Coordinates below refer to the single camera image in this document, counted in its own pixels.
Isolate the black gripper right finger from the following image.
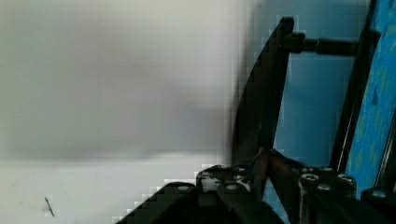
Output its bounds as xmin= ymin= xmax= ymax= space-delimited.
xmin=268 ymin=149 xmax=307 ymax=224

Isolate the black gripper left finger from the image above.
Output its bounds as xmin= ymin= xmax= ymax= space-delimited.
xmin=195 ymin=147 xmax=270 ymax=224

